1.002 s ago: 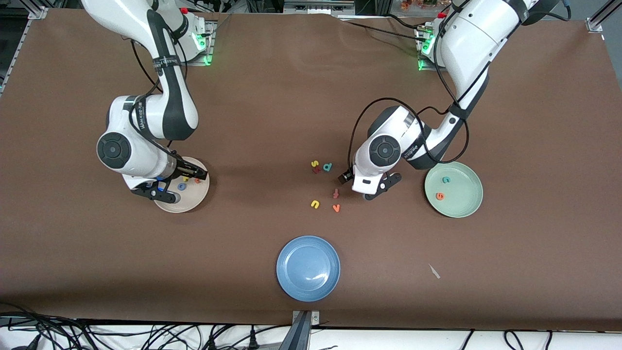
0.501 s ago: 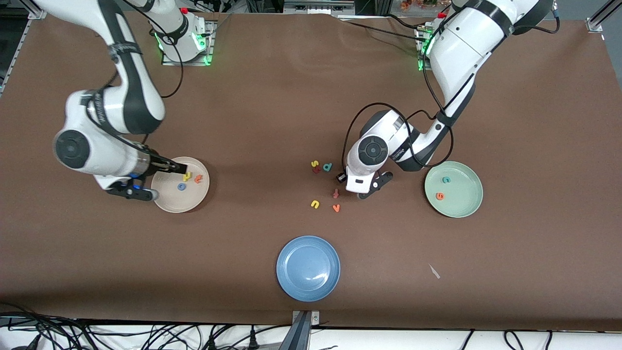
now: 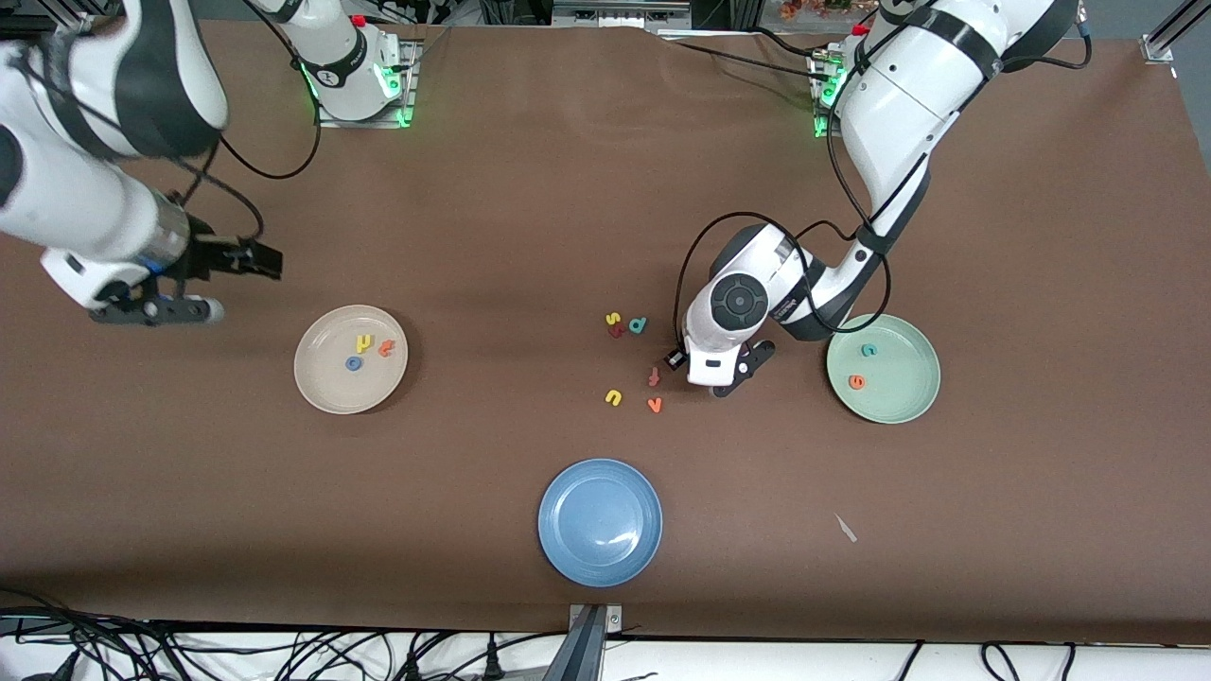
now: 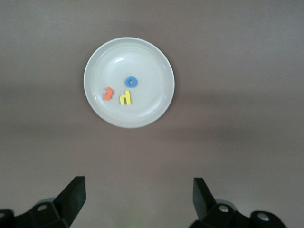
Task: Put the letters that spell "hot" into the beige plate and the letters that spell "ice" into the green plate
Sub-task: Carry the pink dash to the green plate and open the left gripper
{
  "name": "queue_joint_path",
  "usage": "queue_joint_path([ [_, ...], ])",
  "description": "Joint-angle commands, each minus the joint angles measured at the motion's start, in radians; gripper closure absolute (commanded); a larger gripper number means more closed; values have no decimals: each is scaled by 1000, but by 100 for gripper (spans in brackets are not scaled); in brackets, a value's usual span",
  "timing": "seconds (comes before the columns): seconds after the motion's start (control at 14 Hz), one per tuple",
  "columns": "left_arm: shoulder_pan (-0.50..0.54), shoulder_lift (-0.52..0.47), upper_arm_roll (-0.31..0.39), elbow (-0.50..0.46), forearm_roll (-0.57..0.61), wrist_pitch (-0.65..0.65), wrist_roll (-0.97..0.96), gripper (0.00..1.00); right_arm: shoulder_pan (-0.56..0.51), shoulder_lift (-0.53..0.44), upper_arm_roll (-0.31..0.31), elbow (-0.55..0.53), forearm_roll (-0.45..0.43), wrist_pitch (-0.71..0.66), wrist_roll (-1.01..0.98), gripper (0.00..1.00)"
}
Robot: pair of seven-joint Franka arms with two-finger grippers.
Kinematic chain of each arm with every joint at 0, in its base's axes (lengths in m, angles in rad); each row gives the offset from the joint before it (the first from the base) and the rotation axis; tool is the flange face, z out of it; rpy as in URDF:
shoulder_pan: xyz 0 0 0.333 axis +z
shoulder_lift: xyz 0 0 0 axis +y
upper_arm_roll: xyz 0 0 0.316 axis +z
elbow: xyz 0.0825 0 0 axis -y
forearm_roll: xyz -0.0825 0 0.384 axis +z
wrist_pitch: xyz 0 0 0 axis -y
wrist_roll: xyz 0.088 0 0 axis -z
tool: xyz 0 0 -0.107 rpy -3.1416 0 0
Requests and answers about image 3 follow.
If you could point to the beige brown plate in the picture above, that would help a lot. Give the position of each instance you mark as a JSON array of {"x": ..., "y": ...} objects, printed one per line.
[{"x": 331, "y": 388}]

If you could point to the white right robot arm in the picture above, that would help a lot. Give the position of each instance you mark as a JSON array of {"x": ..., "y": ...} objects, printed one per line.
[{"x": 85, "y": 199}]

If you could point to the grey power strip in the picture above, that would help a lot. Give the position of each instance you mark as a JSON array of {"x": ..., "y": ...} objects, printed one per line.
[{"x": 615, "y": 14}]

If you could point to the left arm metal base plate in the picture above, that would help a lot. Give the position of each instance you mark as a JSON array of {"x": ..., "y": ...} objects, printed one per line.
[{"x": 821, "y": 121}]

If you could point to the blue plate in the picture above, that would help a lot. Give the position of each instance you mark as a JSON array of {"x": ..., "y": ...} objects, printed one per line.
[{"x": 600, "y": 523}]

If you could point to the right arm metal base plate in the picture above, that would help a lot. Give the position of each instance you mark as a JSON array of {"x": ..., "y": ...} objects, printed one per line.
[{"x": 411, "y": 85}]

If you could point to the brown table cover sheet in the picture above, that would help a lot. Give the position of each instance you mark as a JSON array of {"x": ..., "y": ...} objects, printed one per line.
[{"x": 189, "y": 473}]

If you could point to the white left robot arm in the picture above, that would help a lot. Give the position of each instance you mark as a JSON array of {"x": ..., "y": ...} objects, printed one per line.
[{"x": 899, "y": 104}]

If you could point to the grey paper scrap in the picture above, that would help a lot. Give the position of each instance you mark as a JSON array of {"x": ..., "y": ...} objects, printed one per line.
[{"x": 846, "y": 529}]

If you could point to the aluminium frame profile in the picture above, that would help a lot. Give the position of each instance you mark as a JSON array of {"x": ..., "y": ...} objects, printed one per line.
[{"x": 1168, "y": 33}]

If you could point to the black equipment box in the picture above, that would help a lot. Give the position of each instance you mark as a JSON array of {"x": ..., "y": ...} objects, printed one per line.
[{"x": 724, "y": 11}]

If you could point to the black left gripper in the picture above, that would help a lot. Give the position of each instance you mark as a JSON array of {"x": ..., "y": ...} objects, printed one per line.
[{"x": 675, "y": 358}]

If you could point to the green plate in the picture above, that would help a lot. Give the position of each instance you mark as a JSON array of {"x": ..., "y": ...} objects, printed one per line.
[{"x": 899, "y": 378}]

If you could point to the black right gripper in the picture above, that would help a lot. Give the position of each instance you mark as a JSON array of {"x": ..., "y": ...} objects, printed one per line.
[{"x": 206, "y": 254}]

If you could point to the orange artificial plant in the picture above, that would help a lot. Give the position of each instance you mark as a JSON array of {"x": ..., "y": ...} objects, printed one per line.
[{"x": 814, "y": 8}]

